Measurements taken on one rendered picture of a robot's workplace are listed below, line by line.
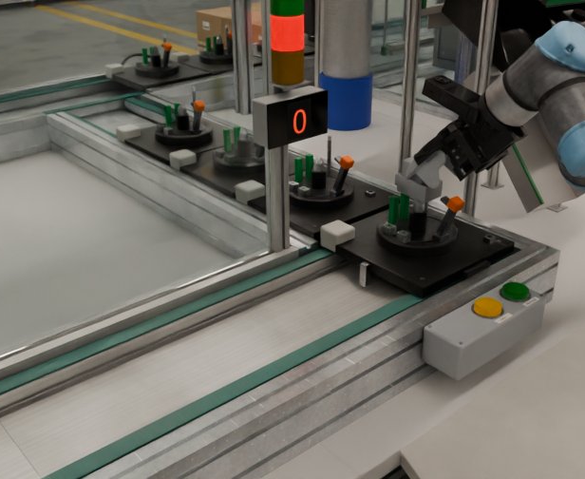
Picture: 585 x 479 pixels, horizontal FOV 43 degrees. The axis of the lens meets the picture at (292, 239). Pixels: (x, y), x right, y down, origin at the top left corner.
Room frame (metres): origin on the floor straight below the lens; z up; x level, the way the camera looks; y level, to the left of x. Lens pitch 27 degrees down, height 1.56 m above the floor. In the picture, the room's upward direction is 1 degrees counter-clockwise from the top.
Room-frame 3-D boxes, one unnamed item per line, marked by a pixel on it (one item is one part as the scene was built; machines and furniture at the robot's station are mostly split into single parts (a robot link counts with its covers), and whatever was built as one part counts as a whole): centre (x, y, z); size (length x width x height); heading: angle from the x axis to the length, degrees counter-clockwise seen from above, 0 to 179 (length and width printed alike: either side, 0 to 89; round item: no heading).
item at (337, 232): (1.17, -0.08, 0.97); 0.05 x 0.05 x 0.04; 40
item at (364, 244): (1.16, -0.22, 0.96); 0.24 x 0.24 x 0.02; 40
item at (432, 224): (1.16, -0.22, 0.98); 0.14 x 0.14 x 0.02
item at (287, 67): (1.13, 0.00, 1.28); 0.05 x 0.05 x 0.05
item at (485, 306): (0.94, -0.29, 0.96); 0.04 x 0.04 x 0.02
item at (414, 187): (1.17, -0.21, 1.09); 0.08 x 0.04 x 0.07; 40
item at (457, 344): (0.94, -0.29, 0.93); 0.21 x 0.07 x 0.06; 130
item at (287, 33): (1.13, 0.00, 1.33); 0.05 x 0.05 x 0.05
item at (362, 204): (1.36, -0.05, 1.01); 0.24 x 0.24 x 0.13; 40
